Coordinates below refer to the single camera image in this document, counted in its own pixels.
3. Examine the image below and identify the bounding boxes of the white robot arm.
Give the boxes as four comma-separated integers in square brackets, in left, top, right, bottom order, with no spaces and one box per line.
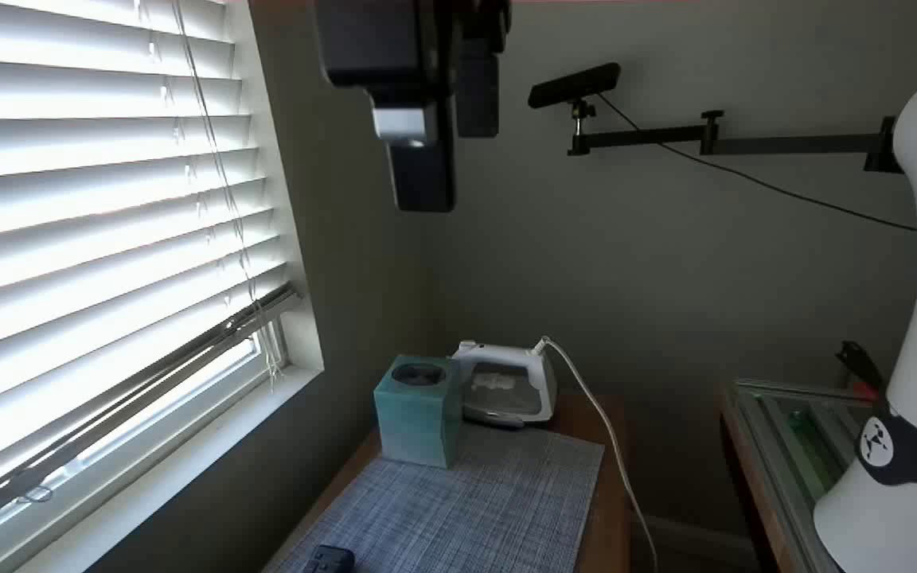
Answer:
[312,0,917,573]

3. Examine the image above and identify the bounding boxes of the white window blinds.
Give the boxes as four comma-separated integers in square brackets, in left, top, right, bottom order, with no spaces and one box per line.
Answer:
[0,0,306,514]

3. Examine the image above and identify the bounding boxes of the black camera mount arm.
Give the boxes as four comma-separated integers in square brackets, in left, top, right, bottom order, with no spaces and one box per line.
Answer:
[571,100,903,174]

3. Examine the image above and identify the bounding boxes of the black camera cable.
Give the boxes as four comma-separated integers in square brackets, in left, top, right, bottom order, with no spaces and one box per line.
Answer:
[595,94,917,235]

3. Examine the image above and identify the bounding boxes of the white clothes iron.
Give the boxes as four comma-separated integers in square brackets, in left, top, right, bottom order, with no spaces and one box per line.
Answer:
[453,340,559,426]

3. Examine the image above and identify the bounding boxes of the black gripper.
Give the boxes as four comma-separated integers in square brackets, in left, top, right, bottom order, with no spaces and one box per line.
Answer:
[312,0,514,213]

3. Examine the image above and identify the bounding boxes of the white iron power cord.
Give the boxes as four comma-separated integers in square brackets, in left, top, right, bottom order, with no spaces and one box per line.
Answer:
[535,335,664,573]

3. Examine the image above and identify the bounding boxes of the wooden side table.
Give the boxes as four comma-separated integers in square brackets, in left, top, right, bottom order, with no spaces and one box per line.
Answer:
[257,386,638,573]

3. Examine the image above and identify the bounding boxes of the black camera on mount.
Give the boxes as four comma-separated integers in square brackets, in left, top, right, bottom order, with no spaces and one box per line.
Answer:
[530,65,622,109]

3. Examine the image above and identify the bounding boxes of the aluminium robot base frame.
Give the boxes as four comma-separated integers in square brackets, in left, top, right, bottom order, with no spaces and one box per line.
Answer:
[728,380,871,573]

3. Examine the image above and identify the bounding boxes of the blue woven placemat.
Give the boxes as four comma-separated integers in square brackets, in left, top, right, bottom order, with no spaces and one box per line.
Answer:
[265,423,610,573]

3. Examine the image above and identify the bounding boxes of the teal tissue box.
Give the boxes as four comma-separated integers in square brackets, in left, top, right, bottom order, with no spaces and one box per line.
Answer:
[373,358,463,469]

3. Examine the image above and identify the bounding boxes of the dark blue remote control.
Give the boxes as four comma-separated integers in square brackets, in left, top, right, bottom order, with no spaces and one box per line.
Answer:
[303,545,354,573]

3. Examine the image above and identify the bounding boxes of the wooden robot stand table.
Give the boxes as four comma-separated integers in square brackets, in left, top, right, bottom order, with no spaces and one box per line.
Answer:
[719,386,809,573]

